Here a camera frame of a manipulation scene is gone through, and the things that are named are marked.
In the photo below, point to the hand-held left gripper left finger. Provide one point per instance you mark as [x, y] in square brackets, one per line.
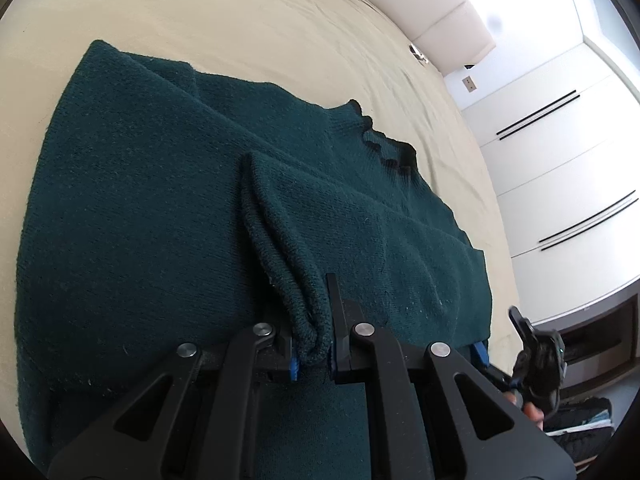
[294, 367]

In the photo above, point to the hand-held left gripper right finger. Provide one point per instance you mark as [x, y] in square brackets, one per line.
[345, 340]

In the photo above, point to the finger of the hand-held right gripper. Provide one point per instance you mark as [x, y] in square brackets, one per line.
[480, 351]

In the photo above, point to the dark green knit sweater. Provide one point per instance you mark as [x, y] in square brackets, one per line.
[150, 200]

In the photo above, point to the person's right hand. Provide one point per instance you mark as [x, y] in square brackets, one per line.
[534, 414]

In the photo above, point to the black sneaker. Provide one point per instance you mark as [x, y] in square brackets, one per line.
[580, 445]
[582, 412]

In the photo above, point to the dark low cabinet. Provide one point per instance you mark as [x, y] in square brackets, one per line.
[600, 330]

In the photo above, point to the white wardrobe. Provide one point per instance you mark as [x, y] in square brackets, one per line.
[560, 170]

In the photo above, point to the small dark white object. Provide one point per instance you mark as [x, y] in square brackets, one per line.
[419, 55]

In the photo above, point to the beige bed sheet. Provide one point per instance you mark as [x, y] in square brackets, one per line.
[250, 20]

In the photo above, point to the cream padded headboard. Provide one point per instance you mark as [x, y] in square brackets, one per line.
[425, 5]

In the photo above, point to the gold wall socket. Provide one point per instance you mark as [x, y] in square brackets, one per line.
[469, 84]

